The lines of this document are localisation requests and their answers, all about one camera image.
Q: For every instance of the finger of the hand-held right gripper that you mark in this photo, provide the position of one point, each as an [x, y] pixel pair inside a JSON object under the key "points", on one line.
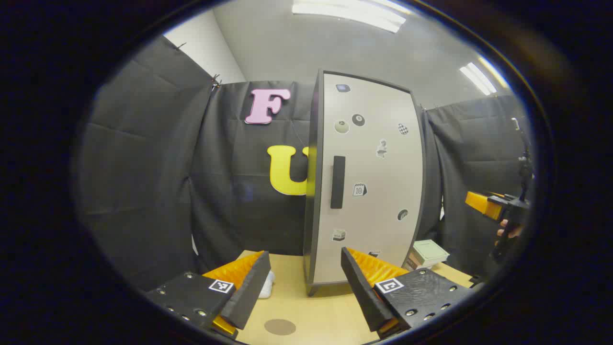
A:
{"points": [[481, 201]]}

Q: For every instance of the reddish brown book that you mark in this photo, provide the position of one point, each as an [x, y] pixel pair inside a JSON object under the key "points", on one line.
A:
{"points": [[416, 263]]}

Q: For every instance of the white plush toy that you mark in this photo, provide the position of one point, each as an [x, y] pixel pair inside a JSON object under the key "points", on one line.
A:
{"points": [[266, 287]]}

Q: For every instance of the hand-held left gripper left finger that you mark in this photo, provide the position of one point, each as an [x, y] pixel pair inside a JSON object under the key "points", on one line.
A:
{"points": [[251, 292]]}

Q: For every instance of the black backdrop cloth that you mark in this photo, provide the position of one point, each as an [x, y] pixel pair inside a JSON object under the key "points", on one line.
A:
{"points": [[143, 167]]}

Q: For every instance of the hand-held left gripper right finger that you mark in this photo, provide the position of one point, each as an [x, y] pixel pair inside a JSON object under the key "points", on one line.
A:
{"points": [[359, 292]]}

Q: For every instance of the round brown coaster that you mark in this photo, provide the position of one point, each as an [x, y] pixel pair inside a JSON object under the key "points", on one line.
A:
{"points": [[280, 327]]}

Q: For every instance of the beige cabinet door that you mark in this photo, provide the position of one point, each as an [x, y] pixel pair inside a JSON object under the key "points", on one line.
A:
{"points": [[383, 191]]}

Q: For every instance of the dark grey cabinet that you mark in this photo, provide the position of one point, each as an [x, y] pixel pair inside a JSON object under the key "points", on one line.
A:
{"points": [[311, 191]]}

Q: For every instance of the green book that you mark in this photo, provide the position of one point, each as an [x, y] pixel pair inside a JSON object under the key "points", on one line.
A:
{"points": [[430, 250]]}

